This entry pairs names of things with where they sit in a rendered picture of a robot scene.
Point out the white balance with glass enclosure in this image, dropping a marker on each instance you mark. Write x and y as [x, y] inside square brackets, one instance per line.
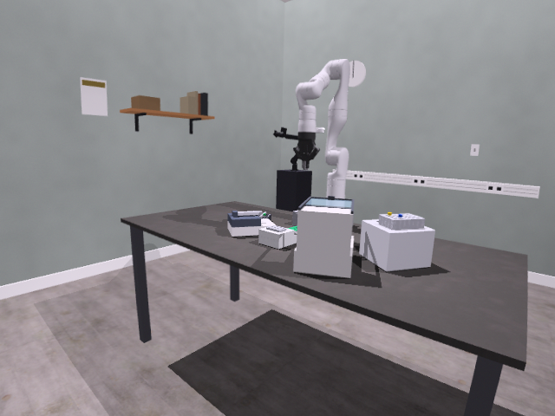
[324, 237]

